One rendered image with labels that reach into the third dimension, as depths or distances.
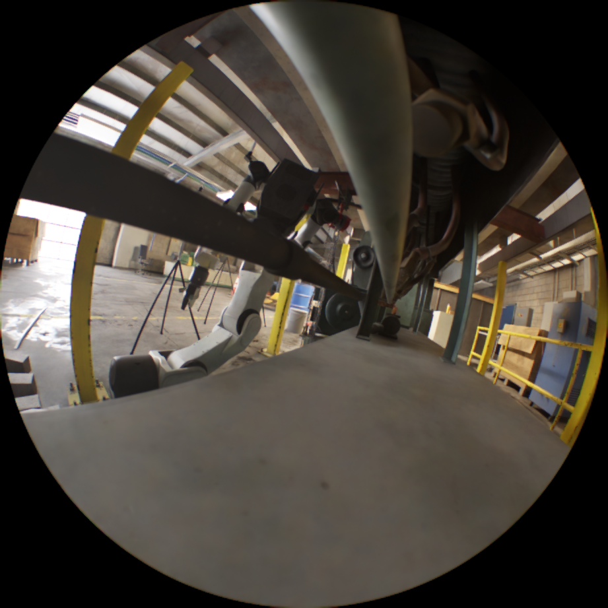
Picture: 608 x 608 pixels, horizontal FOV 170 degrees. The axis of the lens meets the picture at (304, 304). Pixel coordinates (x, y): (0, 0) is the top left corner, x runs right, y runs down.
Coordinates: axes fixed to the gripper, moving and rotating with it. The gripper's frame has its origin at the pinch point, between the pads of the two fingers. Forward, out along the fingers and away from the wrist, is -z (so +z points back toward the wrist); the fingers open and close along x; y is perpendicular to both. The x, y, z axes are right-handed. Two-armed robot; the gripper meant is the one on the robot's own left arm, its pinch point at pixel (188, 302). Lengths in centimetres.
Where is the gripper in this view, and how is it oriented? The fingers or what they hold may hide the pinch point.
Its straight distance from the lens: 107.0
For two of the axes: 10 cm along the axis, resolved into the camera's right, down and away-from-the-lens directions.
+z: 4.2, -9.1, 0.0
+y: -8.9, -4.1, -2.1
